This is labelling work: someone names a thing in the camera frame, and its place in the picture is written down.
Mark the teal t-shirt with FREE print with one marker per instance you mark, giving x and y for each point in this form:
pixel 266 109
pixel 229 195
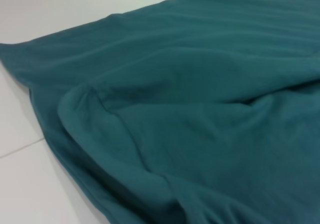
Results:
pixel 175 109

